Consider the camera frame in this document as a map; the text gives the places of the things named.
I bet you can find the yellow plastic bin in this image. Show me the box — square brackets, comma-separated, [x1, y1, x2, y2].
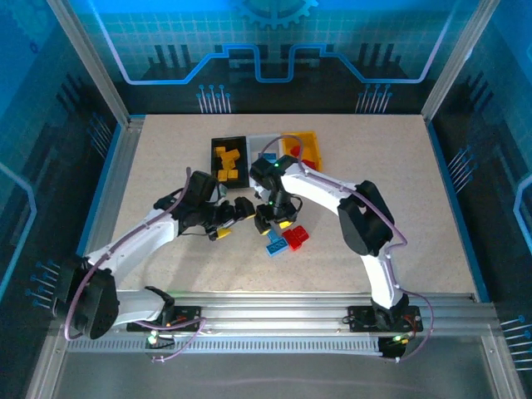
[281, 131, 324, 174]

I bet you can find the slotted grey cable duct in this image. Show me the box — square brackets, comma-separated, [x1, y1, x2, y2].
[66, 337, 386, 357]

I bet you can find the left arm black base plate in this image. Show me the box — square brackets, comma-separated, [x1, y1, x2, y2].
[126, 305, 204, 333]

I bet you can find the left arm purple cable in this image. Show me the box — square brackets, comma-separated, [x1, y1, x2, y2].
[64, 167, 208, 363]

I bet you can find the grey metal front panel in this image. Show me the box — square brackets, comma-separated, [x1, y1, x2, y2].
[24, 332, 527, 399]

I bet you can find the aluminium side frame rail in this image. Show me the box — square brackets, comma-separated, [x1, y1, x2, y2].
[74, 115, 146, 300]

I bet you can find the black plastic bin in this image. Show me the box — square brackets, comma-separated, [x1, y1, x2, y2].
[210, 135, 251, 192]

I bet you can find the white plastic bin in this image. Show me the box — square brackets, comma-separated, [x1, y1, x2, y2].
[247, 132, 288, 188]

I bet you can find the aluminium corner post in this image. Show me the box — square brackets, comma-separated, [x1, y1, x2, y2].
[46, 0, 133, 126]
[420, 0, 502, 124]

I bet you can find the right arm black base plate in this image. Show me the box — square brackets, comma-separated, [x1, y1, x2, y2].
[347, 304, 425, 333]

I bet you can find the aluminium front frame rail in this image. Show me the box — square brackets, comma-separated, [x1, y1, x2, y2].
[52, 289, 502, 333]

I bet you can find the small black electronics box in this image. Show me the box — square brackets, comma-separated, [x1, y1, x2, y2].
[377, 333, 413, 362]

